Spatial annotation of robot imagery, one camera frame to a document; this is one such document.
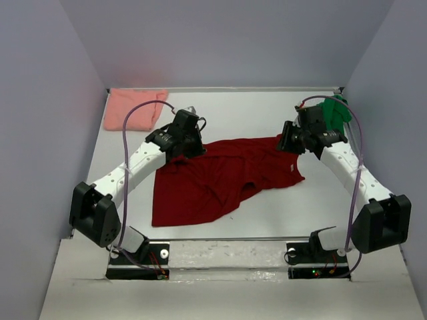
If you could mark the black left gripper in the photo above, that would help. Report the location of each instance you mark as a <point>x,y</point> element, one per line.
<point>199,148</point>

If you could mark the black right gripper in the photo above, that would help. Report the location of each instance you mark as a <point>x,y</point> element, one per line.
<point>284,144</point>

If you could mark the red t-shirt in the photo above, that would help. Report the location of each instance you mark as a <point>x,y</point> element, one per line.
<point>205,188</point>

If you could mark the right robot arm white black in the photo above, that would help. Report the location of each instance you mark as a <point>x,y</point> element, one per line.
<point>378,218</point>

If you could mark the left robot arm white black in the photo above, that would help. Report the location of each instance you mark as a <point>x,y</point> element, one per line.
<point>99,210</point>

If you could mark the folded pink t-shirt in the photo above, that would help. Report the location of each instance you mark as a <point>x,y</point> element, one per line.
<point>122,101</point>

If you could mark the green t-shirt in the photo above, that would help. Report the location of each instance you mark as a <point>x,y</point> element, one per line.
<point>335,114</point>

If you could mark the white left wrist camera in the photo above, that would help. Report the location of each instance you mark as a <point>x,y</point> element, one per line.
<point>190,109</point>

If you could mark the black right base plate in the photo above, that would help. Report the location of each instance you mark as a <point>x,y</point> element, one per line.
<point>303,263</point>

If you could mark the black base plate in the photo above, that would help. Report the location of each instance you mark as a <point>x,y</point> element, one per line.
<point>303,263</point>
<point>152,267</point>

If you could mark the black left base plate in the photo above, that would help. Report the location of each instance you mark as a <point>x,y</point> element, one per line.
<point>152,267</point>

